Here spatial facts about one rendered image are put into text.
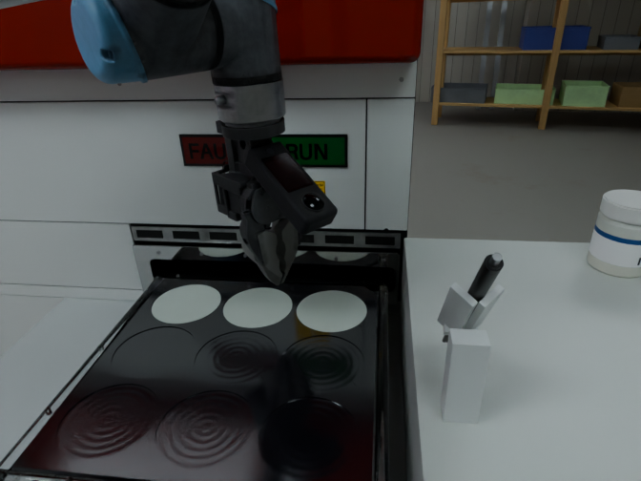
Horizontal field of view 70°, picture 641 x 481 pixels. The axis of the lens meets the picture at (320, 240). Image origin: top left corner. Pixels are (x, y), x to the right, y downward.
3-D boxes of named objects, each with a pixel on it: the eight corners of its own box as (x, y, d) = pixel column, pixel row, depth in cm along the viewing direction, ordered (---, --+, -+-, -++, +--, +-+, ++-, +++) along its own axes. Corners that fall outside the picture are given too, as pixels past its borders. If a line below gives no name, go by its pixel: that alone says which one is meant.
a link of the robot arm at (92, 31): (69, -78, 32) (204, -71, 39) (62, 33, 41) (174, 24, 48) (119, 15, 32) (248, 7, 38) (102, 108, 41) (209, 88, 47)
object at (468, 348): (430, 373, 44) (443, 252, 38) (472, 376, 44) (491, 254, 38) (437, 425, 39) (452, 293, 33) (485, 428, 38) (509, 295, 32)
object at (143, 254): (147, 287, 82) (135, 240, 77) (397, 299, 76) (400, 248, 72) (142, 293, 80) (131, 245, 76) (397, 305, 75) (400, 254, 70)
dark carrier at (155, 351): (164, 281, 75) (164, 278, 74) (377, 290, 70) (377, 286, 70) (13, 470, 44) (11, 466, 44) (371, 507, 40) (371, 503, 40)
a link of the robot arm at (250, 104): (297, 77, 49) (234, 90, 45) (299, 120, 52) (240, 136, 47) (255, 73, 54) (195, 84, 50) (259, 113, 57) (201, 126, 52)
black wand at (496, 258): (509, 265, 28) (507, 247, 29) (485, 264, 28) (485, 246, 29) (456, 347, 46) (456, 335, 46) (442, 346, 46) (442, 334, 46)
